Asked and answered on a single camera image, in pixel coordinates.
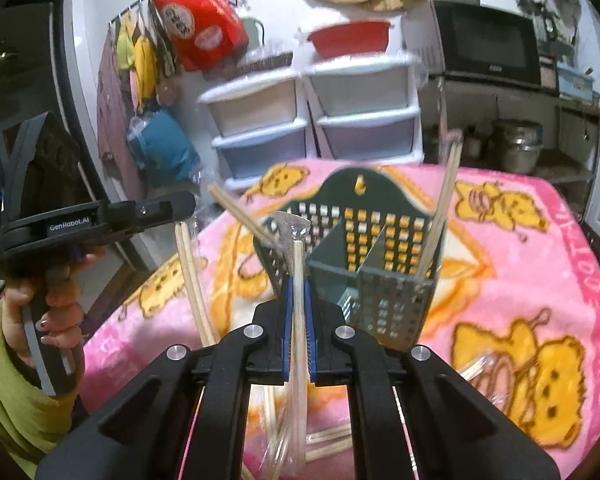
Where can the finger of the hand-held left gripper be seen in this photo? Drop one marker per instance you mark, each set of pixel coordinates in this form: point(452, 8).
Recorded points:
point(155, 210)

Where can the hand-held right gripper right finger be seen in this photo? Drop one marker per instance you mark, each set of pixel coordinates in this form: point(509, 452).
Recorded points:
point(307, 330)

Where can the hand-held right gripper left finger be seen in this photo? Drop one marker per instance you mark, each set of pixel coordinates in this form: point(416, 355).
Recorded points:
point(288, 325)

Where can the wooden chopsticks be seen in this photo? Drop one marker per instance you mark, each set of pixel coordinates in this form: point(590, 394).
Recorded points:
point(330, 442)
point(298, 280)
point(442, 200)
point(192, 280)
point(480, 367)
point(240, 215)

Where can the dark green plastic utensil holder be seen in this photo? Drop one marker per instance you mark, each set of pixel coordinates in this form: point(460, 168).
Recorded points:
point(380, 290)

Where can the person's left forearm green sleeve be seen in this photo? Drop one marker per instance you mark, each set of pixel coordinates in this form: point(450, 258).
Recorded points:
point(10, 410)

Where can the person's left hand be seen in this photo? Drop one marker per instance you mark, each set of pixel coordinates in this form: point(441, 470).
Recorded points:
point(65, 305)

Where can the blue hanging bag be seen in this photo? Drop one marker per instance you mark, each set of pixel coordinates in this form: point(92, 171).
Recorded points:
point(165, 147)

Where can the white plastic drawer unit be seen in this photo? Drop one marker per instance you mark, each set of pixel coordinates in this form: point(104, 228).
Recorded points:
point(255, 105)
point(365, 90)

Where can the yellow hanging bags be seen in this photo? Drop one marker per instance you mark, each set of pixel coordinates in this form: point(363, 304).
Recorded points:
point(140, 60)

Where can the red printed bag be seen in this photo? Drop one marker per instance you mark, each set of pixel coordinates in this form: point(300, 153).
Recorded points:
point(200, 25)

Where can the pink printed blanket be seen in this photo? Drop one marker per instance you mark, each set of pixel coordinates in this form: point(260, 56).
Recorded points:
point(505, 270)

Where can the red plastic basin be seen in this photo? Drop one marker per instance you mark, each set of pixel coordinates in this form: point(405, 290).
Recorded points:
point(350, 37)

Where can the metal pot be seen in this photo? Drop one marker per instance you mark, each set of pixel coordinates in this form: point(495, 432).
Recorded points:
point(517, 147)

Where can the kitchen shelf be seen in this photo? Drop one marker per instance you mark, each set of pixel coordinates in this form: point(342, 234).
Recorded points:
point(565, 160)

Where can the black microwave oven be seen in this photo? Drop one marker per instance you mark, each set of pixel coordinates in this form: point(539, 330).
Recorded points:
point(485, 42)

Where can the light blue box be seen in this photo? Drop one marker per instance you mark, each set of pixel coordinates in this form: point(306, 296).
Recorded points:
point(575, 82)

